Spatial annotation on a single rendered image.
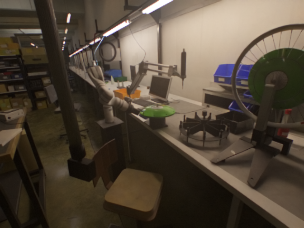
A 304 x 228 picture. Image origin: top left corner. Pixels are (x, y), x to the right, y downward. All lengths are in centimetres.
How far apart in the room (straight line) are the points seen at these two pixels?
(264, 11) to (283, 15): 15
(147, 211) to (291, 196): 73
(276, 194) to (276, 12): 134
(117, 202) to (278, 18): 180
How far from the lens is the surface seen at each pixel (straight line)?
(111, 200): 121
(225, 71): 192
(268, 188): 96
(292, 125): 110
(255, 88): 111
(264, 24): 179
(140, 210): 113
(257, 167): 99
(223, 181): 93
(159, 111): 128
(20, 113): 212
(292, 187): 103
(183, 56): 126
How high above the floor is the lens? 150
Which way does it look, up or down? 21 degrees down
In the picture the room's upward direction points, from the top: 3 degrees counter-clockwise
